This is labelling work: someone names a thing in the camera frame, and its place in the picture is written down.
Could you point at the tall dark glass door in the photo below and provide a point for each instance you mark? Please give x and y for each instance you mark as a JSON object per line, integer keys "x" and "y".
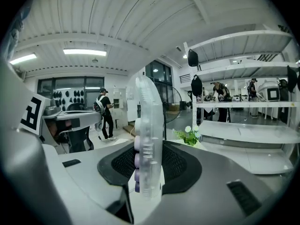
{"x": 160, "y": 74}

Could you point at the small white flower plant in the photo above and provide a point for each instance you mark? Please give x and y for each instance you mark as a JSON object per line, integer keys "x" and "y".
{"x": 189, "y": 136}

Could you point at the white wall cabinet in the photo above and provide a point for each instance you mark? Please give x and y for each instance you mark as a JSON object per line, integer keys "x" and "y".
{"x": 118, "y": 102}

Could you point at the clear calculator with purple keys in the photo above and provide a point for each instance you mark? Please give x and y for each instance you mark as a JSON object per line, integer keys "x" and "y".
{"x": 150, "y": 125}

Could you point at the dark framed window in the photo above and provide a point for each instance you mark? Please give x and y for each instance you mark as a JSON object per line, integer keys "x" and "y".
{"x": 70, "y": 84}

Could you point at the white metal shelf rack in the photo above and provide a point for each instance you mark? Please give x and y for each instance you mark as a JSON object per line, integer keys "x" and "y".
{"x": 246, "y": 67}

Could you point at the long ceiling light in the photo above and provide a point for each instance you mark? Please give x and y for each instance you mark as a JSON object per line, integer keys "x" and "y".
{"x": 23, "y": 58}
{"x": 84, "y": 52}

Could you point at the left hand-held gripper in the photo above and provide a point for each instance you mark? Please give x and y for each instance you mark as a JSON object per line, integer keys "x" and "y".
{"x": 56, "y": 116}

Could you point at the black office chair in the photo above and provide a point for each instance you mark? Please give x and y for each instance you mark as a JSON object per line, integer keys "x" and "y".
{"x": 79, "y": 137}

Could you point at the black standing fan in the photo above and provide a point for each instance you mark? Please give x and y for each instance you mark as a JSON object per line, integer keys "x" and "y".
{"x": 172, "y": 107}

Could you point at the white gripper on shelf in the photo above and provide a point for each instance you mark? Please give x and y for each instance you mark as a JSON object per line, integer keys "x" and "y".
{"x": 269, "y": 91}

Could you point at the black hanging bag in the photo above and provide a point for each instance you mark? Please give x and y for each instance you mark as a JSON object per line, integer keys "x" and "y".
{"x": 196, "y": 85}
{"x": 192, "y": 58}

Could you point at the group of black wall-hung bags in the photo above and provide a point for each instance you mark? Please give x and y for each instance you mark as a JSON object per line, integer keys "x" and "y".
{"x": 70, "y": 97}

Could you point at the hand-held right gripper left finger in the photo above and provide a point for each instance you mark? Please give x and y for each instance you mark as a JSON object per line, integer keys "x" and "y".
{"x": 89, "y": 184}

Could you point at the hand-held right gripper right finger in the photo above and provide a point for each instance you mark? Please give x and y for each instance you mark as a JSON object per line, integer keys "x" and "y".
{"x": 206, "y": 196}

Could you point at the white table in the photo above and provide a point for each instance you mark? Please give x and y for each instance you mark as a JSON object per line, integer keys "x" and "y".
{"x": 257, "y": 158}

